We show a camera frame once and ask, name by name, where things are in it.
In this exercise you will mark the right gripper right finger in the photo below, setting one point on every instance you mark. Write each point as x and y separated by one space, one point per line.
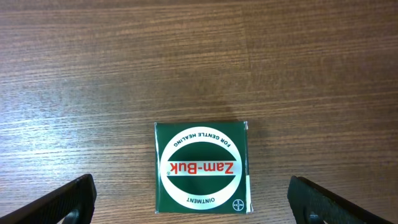
311 203

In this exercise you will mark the green Zam-Buk ointment box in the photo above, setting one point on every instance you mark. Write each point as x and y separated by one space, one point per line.
202 168

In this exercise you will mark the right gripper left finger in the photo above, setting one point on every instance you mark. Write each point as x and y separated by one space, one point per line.
73 202

